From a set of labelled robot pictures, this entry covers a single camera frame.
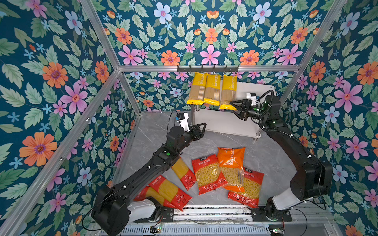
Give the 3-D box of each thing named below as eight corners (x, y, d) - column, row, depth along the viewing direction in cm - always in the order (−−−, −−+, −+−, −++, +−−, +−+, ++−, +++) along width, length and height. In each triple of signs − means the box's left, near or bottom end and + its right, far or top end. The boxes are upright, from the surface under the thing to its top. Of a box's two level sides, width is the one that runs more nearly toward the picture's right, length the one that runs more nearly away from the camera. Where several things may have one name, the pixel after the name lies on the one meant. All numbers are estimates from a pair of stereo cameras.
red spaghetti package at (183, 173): (186, 191, 83) (185, 190, 81) (169, 165, 93) (169, 164, 91) (198, 182, 86) (198, 181, 84) (181, 158, 96) (181, 156, 94)
